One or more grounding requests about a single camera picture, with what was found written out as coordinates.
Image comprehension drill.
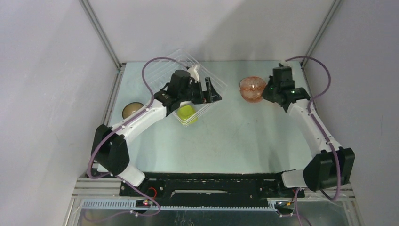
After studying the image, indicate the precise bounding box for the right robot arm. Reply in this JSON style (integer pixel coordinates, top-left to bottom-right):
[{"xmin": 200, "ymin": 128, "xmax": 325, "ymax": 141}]
[{"xmin": 262, "ymin": 66, "xmax": 355, "ymax": 197}]

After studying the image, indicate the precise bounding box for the green bowl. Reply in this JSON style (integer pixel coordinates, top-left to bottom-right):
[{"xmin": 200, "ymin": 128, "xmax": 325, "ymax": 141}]
[{"xmin": 177, "ymin": 105, "xmax": 198, "ymax": 127}]

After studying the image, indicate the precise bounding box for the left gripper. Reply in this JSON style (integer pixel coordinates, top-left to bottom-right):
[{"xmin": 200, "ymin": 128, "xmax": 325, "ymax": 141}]
[{"xmin": 178, "ymin": 77, "xmax": 221, "ymax": 105}]

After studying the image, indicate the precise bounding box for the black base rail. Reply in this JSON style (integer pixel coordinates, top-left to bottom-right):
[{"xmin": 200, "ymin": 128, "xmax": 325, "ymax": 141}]
[{"xmin": 119, "ymin": 172, "xmax": 295, "ymax": 207}]

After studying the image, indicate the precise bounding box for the grey cable duct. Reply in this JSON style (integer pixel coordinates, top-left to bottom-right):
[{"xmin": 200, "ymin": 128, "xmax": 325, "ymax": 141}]
[{"xmin": 80, "ymin": 199, "xmax": 289, "ymax": 211}]

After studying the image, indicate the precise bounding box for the white wire dish rack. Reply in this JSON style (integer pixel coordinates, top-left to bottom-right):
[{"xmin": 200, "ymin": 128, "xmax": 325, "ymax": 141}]
[{"xmin": 142, "ymin": 49, "xmax": 227, "ymax": 127}]

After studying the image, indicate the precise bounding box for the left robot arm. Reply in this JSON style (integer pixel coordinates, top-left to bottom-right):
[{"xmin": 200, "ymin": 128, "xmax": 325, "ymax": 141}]
[{"xmin": 90, "ymin": 67, "xmax": 222, "ymax": 196}]

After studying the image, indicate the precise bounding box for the blue patterned bowl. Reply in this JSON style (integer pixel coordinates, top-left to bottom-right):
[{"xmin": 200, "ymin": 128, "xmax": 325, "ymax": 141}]
[{"xmin": 239, "ymin": 76, "xmax": 267, "ymax": 103}]

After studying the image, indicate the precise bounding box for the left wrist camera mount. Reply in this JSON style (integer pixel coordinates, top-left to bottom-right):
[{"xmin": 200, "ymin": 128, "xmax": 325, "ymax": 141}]
[{"xmin": 187, "ymin": 64, "xmax": 200, "ymax": 83}]

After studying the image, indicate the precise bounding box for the dark bowl beige inside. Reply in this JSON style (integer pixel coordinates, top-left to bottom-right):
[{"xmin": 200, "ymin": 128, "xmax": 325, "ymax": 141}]
[{"xmin": 122, "ymin": 102, "xmax": 144, "ymax": 119}]

